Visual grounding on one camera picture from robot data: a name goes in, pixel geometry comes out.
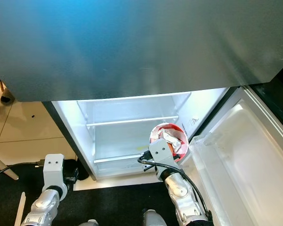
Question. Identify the red bowl with foil lid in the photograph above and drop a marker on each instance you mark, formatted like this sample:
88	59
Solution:
179	134

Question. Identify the silver fridge door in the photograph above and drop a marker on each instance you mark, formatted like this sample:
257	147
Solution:
245	165

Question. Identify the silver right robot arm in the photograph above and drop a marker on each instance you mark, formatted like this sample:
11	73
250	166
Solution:
179	193

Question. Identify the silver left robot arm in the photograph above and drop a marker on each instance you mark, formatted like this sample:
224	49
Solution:
42	209

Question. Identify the glass fridge shelf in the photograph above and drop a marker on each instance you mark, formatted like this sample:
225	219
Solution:
120	158
127	121

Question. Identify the silver fridge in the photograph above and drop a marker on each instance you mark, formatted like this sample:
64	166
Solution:
113	42

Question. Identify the grey left robot leg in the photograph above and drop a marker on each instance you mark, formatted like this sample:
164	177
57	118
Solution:
89	222

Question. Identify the grey robot leg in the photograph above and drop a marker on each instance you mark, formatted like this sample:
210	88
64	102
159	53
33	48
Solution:
155	219
89	222

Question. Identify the dark grey floor mat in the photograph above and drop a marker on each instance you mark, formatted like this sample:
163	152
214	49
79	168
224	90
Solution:
113	207

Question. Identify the white flat stick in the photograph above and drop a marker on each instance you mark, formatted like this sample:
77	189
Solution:
20	209

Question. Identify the grey right robot leg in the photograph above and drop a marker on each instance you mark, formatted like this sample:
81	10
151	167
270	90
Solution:
155	219

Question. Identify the light wooden table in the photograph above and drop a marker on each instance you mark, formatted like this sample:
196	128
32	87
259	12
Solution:
2	165

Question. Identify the grey slipper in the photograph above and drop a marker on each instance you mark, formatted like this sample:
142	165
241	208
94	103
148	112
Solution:
7	96

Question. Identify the grey cabinet with black top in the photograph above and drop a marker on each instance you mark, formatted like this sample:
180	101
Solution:
280	89

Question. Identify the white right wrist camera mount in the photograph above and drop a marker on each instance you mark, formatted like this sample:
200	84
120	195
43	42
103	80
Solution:
160	153

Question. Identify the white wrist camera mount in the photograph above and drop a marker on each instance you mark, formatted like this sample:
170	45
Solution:
160	153
54	167

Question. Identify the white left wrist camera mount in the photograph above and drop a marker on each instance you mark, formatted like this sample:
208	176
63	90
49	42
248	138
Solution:
54	167

